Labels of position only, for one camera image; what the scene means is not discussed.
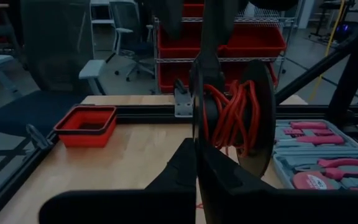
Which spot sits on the red plastic bin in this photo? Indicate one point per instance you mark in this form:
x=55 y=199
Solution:
x=85 y=140

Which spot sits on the navy office chair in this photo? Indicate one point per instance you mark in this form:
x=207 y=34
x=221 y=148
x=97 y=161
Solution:
x=51 y=46

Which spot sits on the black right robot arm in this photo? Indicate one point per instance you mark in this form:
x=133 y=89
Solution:
x=211 y=31

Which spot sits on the silver metal mounting bracket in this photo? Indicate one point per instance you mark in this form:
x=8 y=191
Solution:
x=183 y=105

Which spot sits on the white mesh office chair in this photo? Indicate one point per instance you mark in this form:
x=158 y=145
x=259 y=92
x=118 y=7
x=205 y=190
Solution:
x=129 y=31

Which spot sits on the grey tool kit case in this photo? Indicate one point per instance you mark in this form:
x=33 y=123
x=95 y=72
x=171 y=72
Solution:
x=291 y=155

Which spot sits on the black aluminium table frame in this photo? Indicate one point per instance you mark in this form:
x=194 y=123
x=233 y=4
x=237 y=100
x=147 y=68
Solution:
x=148 y=113

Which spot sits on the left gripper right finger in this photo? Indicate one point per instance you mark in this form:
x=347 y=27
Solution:
x=275 y=208

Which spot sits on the red tape measure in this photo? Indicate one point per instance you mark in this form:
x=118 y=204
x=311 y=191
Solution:
x=312 y=182

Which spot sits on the black angled rail bracket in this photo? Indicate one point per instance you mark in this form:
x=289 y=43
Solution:
x=37 y=137

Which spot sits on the white shelf unit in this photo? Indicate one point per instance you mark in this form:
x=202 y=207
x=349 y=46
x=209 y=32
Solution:
x=101 y=21

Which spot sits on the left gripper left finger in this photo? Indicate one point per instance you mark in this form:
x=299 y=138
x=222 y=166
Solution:
x=120 y=208

